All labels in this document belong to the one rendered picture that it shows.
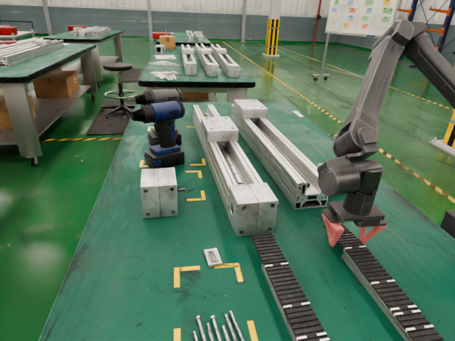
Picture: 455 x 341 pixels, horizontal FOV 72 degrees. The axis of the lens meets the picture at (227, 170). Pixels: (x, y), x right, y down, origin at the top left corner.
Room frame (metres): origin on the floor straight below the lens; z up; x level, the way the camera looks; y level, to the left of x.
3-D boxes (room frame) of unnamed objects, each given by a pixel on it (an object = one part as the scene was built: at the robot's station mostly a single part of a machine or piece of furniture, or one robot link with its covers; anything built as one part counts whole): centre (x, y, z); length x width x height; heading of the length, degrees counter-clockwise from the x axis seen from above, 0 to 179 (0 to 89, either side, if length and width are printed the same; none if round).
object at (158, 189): (0.73, 0.17, 0.83); 0.11 x 0.10 x 0.10; 103
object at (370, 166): (0.58, -0.28, 0.98); 0.07 x 0.06 x 0.07; 112
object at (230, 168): (1.10, 0.04, 0.82); 0.80 x 0.10 x 0.09; 13
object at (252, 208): (0.67, -0.08, 0.83); 0.12 x 0.09 x 0.10; 103
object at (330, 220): (0.58, -0.26, 0.84); 0.07 x 0.07 x 0.09; 11
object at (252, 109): (1.39, -0.09, 0.87); 0.16 x 0.11 x 0.07; 13
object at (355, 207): (0.58, -0.29, 0.91); 0.10 x 0.07 x 0.07; 101
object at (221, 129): (1.10, 0.04, 0.87); 0.16 x 0.11 x 0.07; 13
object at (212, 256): (0.53, 0.02, 0.78); 0.05 x 0.03 x 0.01; 17
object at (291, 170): (1.14, -0.15, 0.82); 0.80 x 0.10 x 0.09; 13
